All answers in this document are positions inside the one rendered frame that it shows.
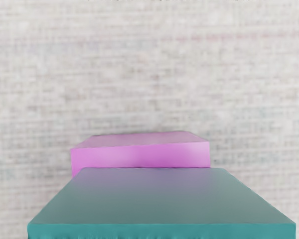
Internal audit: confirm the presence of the purple cube block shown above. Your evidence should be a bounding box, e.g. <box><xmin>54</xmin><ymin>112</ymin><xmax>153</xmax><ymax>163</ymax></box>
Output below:
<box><xmin>70</xmin><ymin>131</ymin><xmax>212</xmax><ymax>179</ymax></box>

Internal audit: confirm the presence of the teal cube block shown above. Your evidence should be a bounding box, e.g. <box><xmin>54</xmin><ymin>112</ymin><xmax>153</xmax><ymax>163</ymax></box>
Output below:
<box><xmin>26</xmin><ymin>167</ymin><xmax>297</xmax><ymax>239</ymax></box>

